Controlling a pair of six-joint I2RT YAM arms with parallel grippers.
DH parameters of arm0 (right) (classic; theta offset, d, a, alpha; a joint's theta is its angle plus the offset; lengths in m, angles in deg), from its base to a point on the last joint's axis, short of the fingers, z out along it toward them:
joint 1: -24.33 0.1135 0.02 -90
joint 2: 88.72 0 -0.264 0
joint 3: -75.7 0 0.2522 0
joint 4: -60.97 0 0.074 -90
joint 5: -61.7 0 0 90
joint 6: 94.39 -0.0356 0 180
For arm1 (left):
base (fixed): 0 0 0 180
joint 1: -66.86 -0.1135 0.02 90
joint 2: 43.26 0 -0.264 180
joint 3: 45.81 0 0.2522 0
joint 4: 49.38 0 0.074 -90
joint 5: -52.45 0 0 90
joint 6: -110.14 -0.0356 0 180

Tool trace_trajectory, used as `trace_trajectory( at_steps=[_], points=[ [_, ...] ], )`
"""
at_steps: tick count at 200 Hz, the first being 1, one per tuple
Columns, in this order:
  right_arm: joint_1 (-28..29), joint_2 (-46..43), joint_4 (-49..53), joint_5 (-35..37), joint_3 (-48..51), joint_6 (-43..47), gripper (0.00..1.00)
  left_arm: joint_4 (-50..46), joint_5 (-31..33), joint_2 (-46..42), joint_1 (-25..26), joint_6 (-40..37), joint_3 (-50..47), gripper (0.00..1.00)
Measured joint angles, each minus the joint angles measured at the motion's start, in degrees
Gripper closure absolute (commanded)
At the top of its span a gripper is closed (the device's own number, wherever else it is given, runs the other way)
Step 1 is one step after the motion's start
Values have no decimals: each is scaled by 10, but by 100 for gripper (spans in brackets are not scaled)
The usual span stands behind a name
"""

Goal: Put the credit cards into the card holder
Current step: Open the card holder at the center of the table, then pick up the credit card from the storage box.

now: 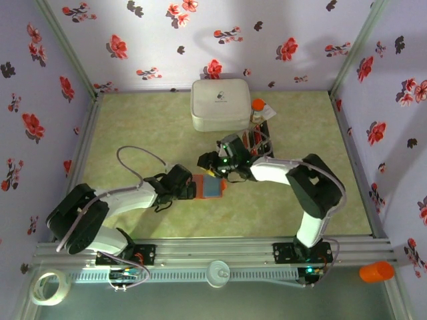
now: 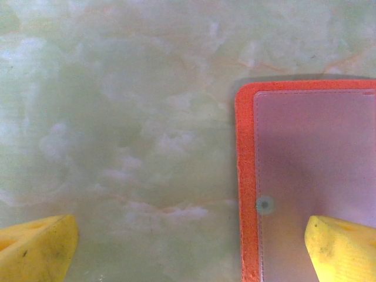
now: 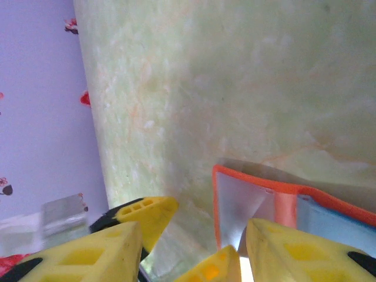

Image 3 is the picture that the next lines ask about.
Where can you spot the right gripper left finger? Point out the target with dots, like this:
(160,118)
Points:
(88,258)

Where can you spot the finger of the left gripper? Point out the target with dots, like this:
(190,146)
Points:
(155,211)
(217,267)

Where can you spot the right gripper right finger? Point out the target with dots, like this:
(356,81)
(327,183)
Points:
(293,258)

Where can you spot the orange card holder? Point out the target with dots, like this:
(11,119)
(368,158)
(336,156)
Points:
(285,205)

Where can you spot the aluminium side rail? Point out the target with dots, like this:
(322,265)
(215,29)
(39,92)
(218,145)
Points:
(58,217)

